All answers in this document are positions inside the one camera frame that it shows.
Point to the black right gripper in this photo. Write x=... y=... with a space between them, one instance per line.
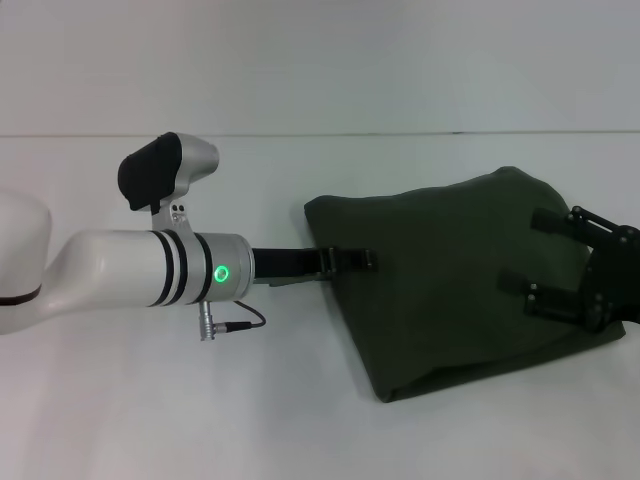
x=615 y=280

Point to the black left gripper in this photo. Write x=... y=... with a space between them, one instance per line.
x=287 y=265

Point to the dark green shirt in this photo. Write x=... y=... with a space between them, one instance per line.
x=440 y=290

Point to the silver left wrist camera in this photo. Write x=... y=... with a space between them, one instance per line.
x=165 y=167

